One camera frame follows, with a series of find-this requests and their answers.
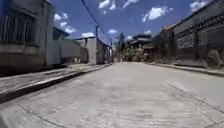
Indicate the grey building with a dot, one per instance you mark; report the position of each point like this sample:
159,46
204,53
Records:
96,51

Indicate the tree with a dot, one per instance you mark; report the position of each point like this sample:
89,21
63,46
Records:
120,43

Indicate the grey concrete road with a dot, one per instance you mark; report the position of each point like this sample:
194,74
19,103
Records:
126,96

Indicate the utility pole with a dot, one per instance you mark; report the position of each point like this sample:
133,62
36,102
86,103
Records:
97,31

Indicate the house with tiered roof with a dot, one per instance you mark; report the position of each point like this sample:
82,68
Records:
141,41

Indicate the raised concrete sidewalk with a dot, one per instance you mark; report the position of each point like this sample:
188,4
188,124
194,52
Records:
30,80

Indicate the concrete kerb strip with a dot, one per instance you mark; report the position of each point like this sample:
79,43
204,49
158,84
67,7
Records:
200,69

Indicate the long dark building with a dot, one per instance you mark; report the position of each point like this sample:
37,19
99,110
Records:
200,36

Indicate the building with window grille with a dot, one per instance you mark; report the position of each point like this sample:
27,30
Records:
23,33

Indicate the white wall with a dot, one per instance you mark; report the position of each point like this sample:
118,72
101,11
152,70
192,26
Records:
66,50

